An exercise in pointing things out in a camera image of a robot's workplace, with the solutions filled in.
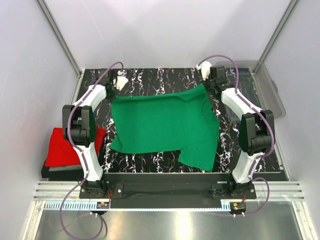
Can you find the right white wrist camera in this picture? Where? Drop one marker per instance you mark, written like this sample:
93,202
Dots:
204,67

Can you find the grey folded t shirt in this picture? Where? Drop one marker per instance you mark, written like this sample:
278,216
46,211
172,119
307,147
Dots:
65,168

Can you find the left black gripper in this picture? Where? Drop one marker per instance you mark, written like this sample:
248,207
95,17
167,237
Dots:
109,100

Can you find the clear plastic bin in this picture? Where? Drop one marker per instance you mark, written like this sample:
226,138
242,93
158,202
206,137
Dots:
265,87

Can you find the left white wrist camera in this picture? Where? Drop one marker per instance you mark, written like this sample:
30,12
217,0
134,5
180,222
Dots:
120,80

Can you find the aluminium frame rail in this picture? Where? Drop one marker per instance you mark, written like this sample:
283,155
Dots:
278,190

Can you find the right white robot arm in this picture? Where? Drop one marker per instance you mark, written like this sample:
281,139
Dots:
256,134

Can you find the orange connector box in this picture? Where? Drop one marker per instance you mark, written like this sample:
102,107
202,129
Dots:
238,206
103,205

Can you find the red folded t shirt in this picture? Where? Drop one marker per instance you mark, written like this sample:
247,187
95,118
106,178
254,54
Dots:
60,151

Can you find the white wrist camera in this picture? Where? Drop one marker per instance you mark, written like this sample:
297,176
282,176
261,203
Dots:
204,67
120,80

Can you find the green t shirt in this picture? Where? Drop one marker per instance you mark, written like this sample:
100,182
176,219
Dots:
181,121

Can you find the left orange connector box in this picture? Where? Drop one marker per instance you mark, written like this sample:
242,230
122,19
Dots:
103,205

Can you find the right orange connector box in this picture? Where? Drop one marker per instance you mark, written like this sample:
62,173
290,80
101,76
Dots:
238,206

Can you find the right aluminium frame post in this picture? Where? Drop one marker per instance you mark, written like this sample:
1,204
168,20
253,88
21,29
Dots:
290,9

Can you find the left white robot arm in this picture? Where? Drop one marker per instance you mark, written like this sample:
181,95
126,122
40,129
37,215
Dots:
79,128

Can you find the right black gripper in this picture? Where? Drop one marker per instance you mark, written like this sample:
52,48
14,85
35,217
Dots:
209,75

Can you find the black folded t shirt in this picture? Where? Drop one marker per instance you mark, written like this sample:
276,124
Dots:
60,175

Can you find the aluminium frame post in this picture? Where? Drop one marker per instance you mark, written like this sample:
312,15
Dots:
58,35
290,9

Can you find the left aluminium frame post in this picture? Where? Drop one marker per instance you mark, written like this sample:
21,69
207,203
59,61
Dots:
58,35

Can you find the black marbled table mat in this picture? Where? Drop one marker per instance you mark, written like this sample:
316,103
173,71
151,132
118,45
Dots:
156,81

